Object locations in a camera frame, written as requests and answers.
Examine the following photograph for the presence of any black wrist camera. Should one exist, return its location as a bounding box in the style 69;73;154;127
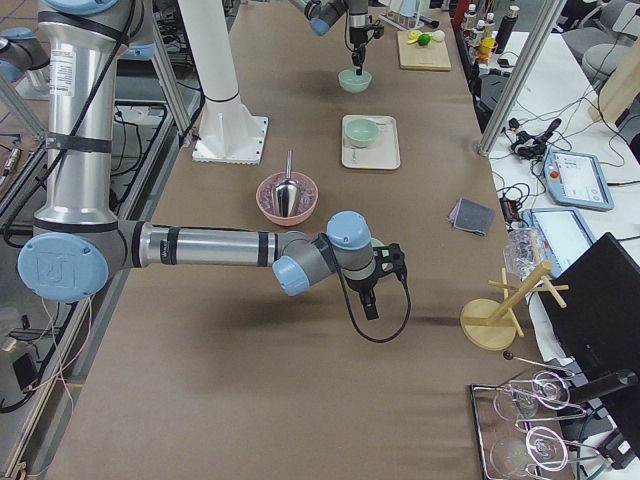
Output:
373;243;407;282

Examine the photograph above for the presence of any wine glass rack tray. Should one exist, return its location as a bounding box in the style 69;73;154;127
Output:
469;370;599;479

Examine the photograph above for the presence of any aluminium frame post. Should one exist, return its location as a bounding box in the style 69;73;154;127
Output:
477;0;566;157

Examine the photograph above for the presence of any blue teach pendant near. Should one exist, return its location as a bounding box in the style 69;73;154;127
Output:
521;207;596;278

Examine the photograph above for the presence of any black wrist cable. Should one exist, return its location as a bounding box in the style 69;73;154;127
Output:
319;234;412;343

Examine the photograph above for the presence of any grey cloth stack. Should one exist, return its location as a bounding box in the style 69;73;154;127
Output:
448;198;495;236

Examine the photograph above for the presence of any green lime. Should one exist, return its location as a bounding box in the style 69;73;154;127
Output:
417;33;432;46

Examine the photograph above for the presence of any black monitor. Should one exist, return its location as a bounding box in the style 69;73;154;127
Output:
540;233;639;451

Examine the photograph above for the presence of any wooden mug tree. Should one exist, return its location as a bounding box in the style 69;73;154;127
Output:
460;235;569;351

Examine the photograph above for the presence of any clear plastic cup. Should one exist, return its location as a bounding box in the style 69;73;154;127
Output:
503;228;543;279

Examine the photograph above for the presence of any blue teach pendant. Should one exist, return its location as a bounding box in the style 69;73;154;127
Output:
521;207;596;278
543;149;615;211

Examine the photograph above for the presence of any pink bowl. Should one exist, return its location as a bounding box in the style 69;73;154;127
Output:
255;171;319;226

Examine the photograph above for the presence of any green bowl on tray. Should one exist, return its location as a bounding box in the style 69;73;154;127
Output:
344;118;379;148

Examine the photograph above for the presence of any metal scoop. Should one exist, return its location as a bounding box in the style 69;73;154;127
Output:
272;150;301;218

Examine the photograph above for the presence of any green bowl carried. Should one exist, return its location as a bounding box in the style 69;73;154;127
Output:
338;69;372;93

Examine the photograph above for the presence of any blue teach pendant far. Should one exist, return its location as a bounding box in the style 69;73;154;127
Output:
543;149;615;211

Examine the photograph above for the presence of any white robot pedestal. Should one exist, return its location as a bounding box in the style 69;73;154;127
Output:
179;0;268;165

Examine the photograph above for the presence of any beige serving tray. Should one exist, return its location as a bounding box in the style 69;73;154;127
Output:
341;115;401;171

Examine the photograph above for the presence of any bamboo cutting board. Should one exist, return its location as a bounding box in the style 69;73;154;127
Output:
396;31;451;71

